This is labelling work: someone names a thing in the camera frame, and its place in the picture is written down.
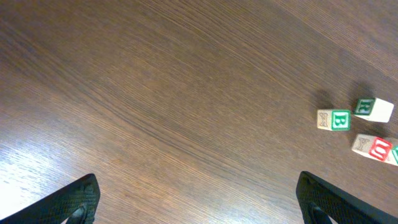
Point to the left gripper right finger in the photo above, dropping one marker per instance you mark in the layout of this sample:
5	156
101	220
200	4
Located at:
322	202

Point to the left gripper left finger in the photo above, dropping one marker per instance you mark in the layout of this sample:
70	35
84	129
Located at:
74	203

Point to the green B wooden block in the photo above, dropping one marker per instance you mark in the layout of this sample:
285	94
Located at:
334	120

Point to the red U wooden block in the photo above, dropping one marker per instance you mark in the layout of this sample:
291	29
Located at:
372	147

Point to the green N wooden block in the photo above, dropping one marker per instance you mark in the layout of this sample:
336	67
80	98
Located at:
392	157

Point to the plain wooden block top left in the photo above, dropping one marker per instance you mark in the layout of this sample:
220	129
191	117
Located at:
374	109

